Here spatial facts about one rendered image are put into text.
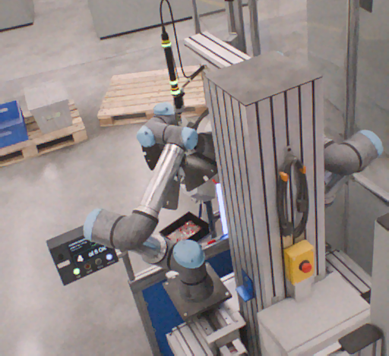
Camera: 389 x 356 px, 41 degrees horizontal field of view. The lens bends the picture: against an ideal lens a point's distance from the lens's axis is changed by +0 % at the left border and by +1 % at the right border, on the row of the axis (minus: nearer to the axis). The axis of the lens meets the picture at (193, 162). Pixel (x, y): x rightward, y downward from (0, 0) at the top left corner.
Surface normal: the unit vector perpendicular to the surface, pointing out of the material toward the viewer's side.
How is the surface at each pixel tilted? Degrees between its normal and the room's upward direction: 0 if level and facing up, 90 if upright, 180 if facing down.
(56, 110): 95
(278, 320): 0
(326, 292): 0
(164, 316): 90
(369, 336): 0
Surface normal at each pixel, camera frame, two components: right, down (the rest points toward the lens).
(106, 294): -0.15, -0.81
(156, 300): 0.43, 0.45
